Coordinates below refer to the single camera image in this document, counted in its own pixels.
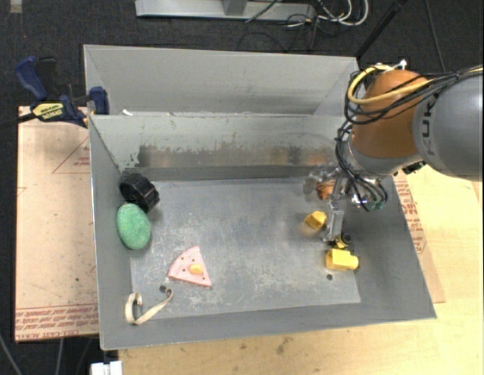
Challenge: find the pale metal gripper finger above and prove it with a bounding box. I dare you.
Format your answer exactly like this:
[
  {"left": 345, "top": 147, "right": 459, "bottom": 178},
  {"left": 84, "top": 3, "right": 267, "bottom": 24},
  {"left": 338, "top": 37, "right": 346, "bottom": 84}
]
[{"left": 323, "top": 208, "right": 345, "bottom": 245}]

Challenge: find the small yellow block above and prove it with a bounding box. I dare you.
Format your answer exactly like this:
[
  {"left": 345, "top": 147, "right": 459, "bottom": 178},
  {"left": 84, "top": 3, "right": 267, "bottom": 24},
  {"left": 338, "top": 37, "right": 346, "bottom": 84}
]
[{"left": 303, "top": 209, "right": 328, "bottom": 232}]

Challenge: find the yellow block with round peg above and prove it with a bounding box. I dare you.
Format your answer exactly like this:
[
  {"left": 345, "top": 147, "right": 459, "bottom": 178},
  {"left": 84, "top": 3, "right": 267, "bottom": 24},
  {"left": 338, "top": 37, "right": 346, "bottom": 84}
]
[{"left": 324, "top": 248, "right": 360, "bottom": 272}]

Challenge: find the grey metal bin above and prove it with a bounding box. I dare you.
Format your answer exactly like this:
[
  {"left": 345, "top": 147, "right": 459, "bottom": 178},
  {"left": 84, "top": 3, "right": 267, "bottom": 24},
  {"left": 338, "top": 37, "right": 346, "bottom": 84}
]
[{"left": 83, "top": 44, "right": 438, "bottom": 352}]

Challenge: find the pink toy pizza slice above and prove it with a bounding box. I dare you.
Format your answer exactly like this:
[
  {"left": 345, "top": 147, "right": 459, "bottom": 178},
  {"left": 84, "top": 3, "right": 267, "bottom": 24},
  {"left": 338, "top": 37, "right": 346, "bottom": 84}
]
[{"left": 167, "top": 245, "right": 213, "bottom": 288}]

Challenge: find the black ribbed round knob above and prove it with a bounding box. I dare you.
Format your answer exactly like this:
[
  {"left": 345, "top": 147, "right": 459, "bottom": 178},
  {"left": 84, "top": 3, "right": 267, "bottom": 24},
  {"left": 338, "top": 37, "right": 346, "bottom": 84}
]
[{"left": 118, "top": 172, "right": 161, "bottom": 214}]

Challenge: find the green oval sponge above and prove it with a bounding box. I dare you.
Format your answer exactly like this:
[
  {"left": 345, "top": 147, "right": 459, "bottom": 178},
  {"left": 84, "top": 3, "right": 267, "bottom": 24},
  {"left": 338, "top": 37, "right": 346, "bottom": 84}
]
[{"left": 116, "top": 203, "right": 152, "bottom": 251}]

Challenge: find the beige rubber band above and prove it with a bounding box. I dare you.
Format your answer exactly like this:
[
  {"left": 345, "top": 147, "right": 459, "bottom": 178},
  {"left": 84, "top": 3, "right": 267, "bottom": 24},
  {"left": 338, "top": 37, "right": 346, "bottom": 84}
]
[{"left": 124, "top": 287, "right": 175, "bottom": 326}]

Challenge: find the brown cardboard board red print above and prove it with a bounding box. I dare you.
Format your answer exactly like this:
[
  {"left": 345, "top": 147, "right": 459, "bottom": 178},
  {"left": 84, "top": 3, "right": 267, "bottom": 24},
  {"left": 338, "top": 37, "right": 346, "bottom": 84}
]
[{"left": 14, "top": 105, "right": 448, "bottom": 343}]

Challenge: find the black cylinder on white bracket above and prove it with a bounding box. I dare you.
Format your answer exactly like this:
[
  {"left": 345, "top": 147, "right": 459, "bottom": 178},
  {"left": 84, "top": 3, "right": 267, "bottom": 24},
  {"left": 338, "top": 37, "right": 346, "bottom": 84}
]
[{"left": 400, "top": 161, "right": 427, "bottom": 176}]

